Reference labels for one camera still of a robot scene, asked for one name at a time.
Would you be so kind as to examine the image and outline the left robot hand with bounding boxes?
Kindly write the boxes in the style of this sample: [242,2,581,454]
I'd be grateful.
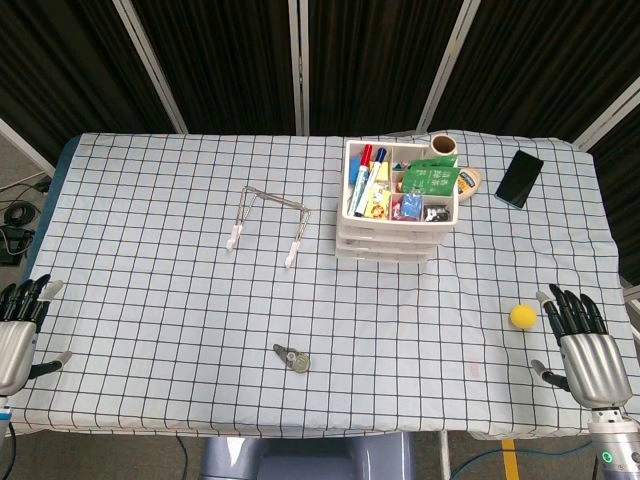
[0,273,73,396]

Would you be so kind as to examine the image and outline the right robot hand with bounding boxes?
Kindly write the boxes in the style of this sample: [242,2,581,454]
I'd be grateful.
[530,283,632,407]

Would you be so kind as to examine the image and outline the clear drawer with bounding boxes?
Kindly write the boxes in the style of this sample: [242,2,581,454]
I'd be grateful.
[337,228,450,244]
[334,250,435,265]
[335,240,444,255]

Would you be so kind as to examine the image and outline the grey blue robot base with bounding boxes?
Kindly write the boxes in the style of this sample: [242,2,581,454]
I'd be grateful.
[199,432,416,480]

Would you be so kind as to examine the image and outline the clear bottom drawer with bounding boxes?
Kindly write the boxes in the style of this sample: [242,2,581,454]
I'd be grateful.
[334,250,435,265]

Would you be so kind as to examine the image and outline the clear top drawer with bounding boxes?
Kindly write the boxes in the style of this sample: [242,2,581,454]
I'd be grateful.
[337,228,450,244]

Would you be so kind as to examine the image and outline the yellow foam ball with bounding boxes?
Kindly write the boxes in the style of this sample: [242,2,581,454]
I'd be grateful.
[509,303,539,331]

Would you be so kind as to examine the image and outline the black power adapter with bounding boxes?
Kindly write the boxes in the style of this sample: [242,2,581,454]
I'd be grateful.
[0,224,34,266]

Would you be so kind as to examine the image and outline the checked light blue tablecloth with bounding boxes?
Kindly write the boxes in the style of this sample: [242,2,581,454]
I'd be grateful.
[0,130,624,441]

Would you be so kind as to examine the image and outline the white metal table leg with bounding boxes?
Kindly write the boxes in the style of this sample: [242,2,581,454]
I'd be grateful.
[438,430,452,480]

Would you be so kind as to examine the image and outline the black smartphone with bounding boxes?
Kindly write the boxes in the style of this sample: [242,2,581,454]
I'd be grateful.
[494,150,545,210]

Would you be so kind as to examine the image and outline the blue white packet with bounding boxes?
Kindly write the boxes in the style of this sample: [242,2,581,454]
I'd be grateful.
[399,193,425,220]

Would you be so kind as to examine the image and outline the green tea packet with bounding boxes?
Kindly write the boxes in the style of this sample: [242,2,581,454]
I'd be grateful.
[401,155,460,196]

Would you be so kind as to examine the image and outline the yellow cartoon packet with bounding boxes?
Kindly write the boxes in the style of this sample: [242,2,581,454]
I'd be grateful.
[366,184,395,221]

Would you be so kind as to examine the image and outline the brown cardboard tape roll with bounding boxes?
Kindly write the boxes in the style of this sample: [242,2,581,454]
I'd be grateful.
[430,133,459,157]

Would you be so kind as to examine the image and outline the blue cap whiteboard marker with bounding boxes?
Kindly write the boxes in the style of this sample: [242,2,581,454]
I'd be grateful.
[353,147,389,218]

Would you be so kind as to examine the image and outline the grey correction tape dispenser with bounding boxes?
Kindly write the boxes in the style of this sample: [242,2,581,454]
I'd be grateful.
[272,343,312,375]

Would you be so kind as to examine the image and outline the red cap whiteboard marker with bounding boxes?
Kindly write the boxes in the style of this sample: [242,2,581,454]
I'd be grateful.
[348,144,375,214]

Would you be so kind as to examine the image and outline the green floor cable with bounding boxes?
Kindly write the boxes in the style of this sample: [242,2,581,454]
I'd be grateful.
[449,439,596,480]

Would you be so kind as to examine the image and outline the black floor cables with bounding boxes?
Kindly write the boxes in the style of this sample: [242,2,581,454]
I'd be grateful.
[0,182,51,227]

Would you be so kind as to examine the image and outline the white drawer organizer with supplies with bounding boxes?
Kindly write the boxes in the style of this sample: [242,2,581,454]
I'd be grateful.
[334,138,460,265]

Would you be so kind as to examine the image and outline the metal wire stand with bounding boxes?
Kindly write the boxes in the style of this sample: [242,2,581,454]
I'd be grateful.
[224,185,312,270]

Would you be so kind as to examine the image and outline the black folding screen white frame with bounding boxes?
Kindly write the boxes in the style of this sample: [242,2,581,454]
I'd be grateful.
[0,0,640,166]

